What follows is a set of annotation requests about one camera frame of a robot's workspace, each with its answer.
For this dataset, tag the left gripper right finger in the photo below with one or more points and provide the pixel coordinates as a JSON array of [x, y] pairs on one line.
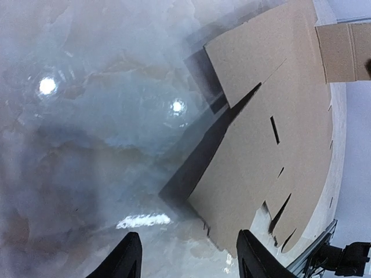
[[255, 261]]

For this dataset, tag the right table edge rail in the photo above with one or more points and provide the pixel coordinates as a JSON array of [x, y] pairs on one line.
[[304, 265]]

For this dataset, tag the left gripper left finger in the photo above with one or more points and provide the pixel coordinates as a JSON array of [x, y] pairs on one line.
[[124, 261]]

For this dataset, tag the brown cardboard box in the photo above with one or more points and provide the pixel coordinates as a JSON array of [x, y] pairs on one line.
[[276, 70]]

